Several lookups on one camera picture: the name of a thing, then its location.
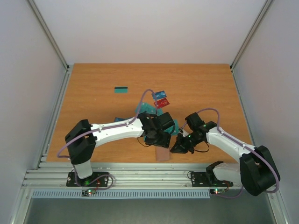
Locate dark blue card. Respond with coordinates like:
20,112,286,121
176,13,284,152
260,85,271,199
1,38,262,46
114,117,126,122

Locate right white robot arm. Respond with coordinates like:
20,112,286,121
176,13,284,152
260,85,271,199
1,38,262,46
170,112,280,196

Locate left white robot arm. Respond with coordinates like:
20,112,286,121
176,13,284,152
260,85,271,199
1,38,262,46
65,112,175,186

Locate teal VIP card right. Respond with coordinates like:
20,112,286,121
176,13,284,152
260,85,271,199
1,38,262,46
171,119,180,135

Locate teal vip card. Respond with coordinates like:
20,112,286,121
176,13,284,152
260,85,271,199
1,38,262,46
154,109,163,116
171,119,180,135

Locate teal VIP card centre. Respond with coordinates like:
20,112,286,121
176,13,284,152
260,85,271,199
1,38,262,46
154,109,163,116

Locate teal card upper left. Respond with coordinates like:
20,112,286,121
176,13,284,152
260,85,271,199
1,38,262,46
135,102,156,114

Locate red card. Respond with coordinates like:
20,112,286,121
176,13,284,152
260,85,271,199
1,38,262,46
154,98,170,109

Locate blue card top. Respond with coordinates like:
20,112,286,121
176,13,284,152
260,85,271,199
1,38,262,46
152,91,167,100

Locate teal card with magnetic stripe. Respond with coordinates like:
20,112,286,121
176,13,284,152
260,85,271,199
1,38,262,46
114,86,128,94

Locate right circuit board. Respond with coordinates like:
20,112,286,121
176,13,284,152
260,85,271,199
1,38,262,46
210,188,228,195

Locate circuit board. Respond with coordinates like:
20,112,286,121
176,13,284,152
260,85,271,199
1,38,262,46
82,189,97,196
210,188,228,195

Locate left circuit board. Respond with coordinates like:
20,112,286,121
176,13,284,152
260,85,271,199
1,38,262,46
82,189,97,196

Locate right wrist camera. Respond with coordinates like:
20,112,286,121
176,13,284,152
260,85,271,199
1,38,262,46
178,128,189,138

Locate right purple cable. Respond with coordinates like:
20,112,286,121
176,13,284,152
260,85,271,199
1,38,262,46
179,107,281,199

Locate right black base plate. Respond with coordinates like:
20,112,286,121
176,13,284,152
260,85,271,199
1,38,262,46
187,171,234,187

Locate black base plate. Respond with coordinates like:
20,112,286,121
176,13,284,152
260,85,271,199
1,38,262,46
187,171,234,187
66,172,109,188

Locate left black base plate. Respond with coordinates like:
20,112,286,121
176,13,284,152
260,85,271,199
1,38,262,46
66,172,109,188

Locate left aluminium frame post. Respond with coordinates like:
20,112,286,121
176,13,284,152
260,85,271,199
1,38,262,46
27,0,71,70

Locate aluminium frame post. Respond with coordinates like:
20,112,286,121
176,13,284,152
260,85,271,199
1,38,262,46
229,0,274,70
27,0,71,70

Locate aluminium front rail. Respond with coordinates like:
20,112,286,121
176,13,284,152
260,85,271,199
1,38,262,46
22,162,248,190

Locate grey slotted cable duct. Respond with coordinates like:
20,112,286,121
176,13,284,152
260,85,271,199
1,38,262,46
31,189,211,199

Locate right aluminium frame post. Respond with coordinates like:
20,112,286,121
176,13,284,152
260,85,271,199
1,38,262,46
229,0,274,70

